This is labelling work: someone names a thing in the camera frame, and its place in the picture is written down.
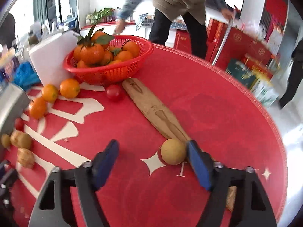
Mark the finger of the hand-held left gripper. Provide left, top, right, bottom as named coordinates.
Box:
left=0, top=160, right=19, bottom=195

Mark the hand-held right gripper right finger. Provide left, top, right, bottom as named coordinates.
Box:
left=187, top=140, right=278, bottom=227

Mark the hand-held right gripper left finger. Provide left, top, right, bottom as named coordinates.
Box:
left=28, top=139, right=120, bottom=227

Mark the round yellow-brown fruit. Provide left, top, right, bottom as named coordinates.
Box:
left=160, top=138, right=187, bottom=165
left=1, top=134, right=11, bottom=148

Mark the grey tray with white inside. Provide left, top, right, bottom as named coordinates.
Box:
left=0, top=83, right=30, bottom=135

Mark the orange mandarin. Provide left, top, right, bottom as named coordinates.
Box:
left=28, top=96, right=47, bottom=120
left=41, top=84, right=59, bottom=103
left=59, top=78, right=80, bottom=99

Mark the tan walnut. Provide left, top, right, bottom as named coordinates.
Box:
left=17, top=148, right=35, bottom=169
left=11, top=131, right=32, bottom=150

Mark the red round table mat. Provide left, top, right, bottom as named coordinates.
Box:
left=0, top=44, right=288, bottom=227

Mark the long wooden board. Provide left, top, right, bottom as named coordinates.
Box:
left=122, top=78, right=237, bottom=212

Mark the red plastic basket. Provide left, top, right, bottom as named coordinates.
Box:
left=63, top=35, right=154, bottom=86

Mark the white and green box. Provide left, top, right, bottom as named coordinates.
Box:
left=251, top=72, right=280, bottom=107

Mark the green gift box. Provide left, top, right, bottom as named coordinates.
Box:
left=225, top=59, right=258, bottom=88

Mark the pile of mandarins with leaves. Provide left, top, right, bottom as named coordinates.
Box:
left=73, top=25, right=140, bottom=69

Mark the white paper towel roll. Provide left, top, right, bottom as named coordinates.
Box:
left=28, top=31, right=82, bottom=87

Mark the metal pole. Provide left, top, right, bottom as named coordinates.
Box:
left=211, top=20, right=235, bottom=66

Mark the stack of red gift boxes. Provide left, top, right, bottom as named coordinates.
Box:
left=206, top=18, right=281, bottom=72

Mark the blue checked cloth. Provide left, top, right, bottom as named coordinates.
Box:
left=136, top=13, right=155, bottom=31

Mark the green potted plant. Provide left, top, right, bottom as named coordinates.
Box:
left=86, top=8, right=116, bottom=24

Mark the glass door fridge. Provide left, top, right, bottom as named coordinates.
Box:
left=32, top=0, right=80, bottom=32

